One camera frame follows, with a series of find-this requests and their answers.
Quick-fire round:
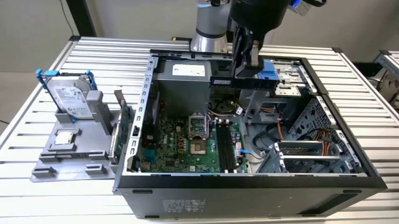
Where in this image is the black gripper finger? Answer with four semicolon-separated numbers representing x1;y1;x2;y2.
231;25;265;80

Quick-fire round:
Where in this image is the blue plastic drive latch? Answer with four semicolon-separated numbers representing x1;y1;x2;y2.
258;59;278;81

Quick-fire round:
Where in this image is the grey metal drive cage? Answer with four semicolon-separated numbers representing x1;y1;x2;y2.
239;59;310;122

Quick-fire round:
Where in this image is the round black fan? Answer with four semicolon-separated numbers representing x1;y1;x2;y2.
217;99;238;115

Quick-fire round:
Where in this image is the grey power supply unit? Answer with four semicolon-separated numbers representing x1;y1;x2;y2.
152;59;215;117

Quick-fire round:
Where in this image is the metal socket cover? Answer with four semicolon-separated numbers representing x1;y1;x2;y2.
188;113;209;140

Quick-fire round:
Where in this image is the CPU socket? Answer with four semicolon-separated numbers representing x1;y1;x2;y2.
190;140;210;156

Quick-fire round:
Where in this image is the metal disk bay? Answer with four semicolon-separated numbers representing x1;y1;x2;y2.
258;139;358;175

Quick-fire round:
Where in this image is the aluminium side table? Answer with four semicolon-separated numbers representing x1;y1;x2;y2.
370;49;399;108

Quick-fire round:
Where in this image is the green graphics card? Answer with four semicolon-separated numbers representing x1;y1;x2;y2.
107;89;135;164

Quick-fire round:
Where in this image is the green motherboard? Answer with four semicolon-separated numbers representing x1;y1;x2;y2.
139;115;250;175

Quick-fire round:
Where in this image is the hard disk in blue carrier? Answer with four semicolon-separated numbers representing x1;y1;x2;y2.
36;67;99;122

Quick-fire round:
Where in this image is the grey plastic parts rack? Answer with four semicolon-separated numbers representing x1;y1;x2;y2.
30;90;138;182

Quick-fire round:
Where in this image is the black open PC case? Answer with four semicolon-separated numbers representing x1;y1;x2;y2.
112;48;390;220

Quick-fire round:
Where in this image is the silver CPU chip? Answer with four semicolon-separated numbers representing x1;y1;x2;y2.
55;130;78;143

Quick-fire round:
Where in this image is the thin wire locking lever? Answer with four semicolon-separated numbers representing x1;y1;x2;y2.
205;116;218;140

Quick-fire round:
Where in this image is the orange flat wire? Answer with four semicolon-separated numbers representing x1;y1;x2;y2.
277;119;286;141

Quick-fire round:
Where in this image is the orange and yellow wire bundle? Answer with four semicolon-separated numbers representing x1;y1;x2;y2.
311;128;333;157

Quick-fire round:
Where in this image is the black upright post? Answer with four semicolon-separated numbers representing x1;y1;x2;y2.
67;0;98;38

